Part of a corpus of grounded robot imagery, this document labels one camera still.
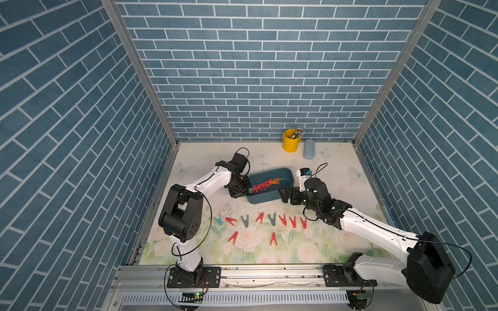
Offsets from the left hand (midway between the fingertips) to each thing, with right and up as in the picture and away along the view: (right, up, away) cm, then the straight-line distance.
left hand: (254, 193), depth 90 cm
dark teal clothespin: (+9, -13, -1) cm, 15 cm away
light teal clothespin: (-16, -13, -1) cm, 21 cm away
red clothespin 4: (+18, -13, -2) cm, 23 cm away
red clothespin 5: (+23, -13, -3) cm, 27 cm away
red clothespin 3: (+14, -13, -2) cm, 19 cm away
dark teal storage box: (+8, +1, -8) cm, 11 cm away
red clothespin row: (-9, -18, -6) cm, 21 cm away
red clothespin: (-11, -12, -2) cm, 17 cm away
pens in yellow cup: (+24, +30, +14) cm, 41 cm away
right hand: (+15, +3, -8) cm, 17 cm away
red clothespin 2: (+3, -11, -1) cm, 11 cm away
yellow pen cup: (+21, +25, +24) cm, 40 cm away
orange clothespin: (+11, +5, +5) cm, 13 cm away
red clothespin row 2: (+9, -18, -7) cm, 21 cm away
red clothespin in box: (+4, +2, +5) cm, 6 cm away
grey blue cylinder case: (+33, +22, +26) cm, 48 cm away
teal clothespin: (-4, -13, -2) cm, 13 cm away
